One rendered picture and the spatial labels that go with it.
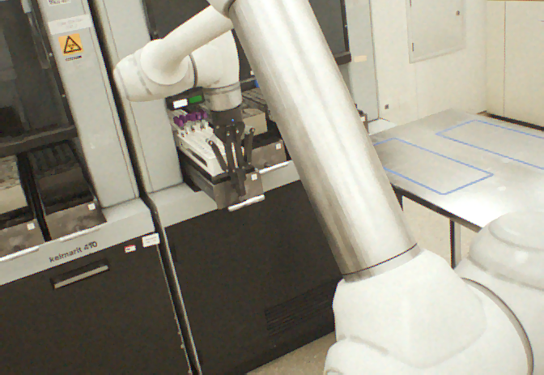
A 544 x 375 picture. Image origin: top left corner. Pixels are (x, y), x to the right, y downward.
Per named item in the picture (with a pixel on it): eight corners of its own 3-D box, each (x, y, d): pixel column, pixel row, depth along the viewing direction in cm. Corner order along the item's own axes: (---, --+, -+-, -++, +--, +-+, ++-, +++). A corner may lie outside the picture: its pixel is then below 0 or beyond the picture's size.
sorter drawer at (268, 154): (176, 125, 220) (171, 104, 217) (208, 117, 225) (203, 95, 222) (252, 180, 158) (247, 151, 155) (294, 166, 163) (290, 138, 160)
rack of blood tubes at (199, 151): (179, 152, 170) (175, 133, 167) (209, 142, 173) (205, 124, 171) (214, 181, 145) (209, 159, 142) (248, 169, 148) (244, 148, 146)
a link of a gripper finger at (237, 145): (227, 126, 139) (232, 125, 139) (236, 167, 143) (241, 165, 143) (234, 129, 135) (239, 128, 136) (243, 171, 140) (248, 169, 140)
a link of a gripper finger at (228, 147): (231, 131, 135) (225, 132, 134) (237, 173, 139) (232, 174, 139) (224, 127, 138) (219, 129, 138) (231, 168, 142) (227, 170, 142)
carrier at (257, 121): (265, 129, 172) (262, 111, 169) (268, 131, 170) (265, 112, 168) (231, 140, 167) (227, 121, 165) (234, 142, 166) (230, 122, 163)
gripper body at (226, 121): (235, 99, 139) (240, 134, 143) (203, 108, 136) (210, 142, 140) (247, 104, 133) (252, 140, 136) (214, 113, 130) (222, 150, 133)
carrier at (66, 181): (86, 185, 151) (80, 164, 149) (87, 187, 150) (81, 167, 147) (42, 198, 147) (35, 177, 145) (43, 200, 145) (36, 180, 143)
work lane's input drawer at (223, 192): (149, 146, 202) (143, 123, 198) (184, 135, 207) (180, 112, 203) (223, 216, 140) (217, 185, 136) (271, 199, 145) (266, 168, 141)
